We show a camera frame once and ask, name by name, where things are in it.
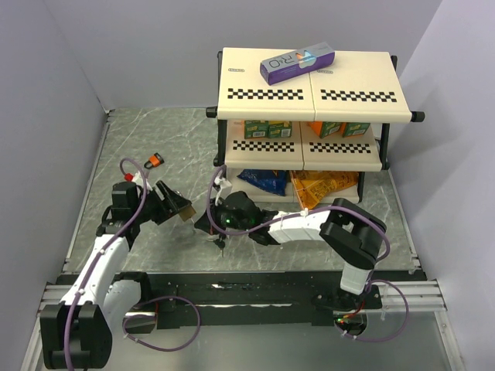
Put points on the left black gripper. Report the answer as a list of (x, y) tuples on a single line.
[(169, 205)]

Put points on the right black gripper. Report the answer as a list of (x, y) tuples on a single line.
[(205, 223)]

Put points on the brass padlock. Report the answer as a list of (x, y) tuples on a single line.
[(183, 206)]

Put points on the black-headed key bunch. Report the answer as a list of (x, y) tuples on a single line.
[(220, 243)]

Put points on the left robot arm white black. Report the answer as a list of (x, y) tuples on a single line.
[(77, 333)]

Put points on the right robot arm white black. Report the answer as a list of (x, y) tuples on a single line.
[(353, 233)]

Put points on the small orange black padlock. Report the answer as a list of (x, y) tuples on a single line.
[(154, 161)]

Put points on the blue snack bag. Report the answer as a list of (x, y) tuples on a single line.
[(271, 181)]

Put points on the green yellow box left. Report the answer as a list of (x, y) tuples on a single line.
[(255, 129)]

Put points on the green yellow box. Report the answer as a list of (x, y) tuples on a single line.
[(255, 129), (279, 129)]

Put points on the orange snack bag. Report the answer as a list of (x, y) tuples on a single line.
[(312, 186)]

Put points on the orange green box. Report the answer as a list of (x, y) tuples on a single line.
[(325, 128)]

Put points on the beige three-tier shelf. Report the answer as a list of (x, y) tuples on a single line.
[(359, 86)]

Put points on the green box right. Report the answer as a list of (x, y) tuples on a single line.
[(353, 129)]

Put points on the purple toothpaste box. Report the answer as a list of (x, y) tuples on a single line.
[(298, 62)]

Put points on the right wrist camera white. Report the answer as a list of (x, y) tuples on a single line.
[(223, 188)]

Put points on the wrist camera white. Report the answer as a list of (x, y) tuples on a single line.
[(223, 188), (138, 179)]

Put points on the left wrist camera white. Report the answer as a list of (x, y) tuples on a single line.
[(138, 179)]

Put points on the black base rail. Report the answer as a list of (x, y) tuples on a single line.
[(248, 298)]

